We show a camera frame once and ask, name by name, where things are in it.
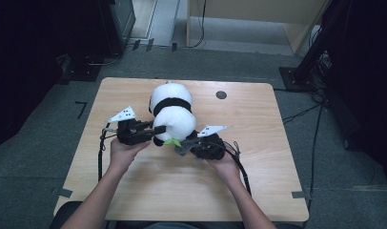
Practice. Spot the black chair seat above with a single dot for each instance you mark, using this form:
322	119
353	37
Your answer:
63	216

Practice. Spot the light wooden cabinet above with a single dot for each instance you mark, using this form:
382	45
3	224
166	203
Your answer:
245	8

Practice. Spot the panda plush toy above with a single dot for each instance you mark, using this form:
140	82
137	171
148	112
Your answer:
172	117

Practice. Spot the dark round table grommet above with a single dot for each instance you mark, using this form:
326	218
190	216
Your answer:
221	94

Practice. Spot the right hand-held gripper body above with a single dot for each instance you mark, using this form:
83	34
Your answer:
210	148

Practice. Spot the black monitor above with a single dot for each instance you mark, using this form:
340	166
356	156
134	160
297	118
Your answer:
118	22

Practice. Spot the black metal stand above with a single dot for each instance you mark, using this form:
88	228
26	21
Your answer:
304	68

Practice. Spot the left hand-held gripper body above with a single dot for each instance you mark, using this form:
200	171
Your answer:
131	133

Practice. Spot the person's left hand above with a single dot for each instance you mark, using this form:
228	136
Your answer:
123	157

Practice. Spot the black floor base plate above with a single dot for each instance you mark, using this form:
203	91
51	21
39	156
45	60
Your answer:
82	73

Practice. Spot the black angled floor tape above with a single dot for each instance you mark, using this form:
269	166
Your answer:
82	109

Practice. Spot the person's right hand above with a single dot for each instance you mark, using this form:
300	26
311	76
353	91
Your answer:
228	170

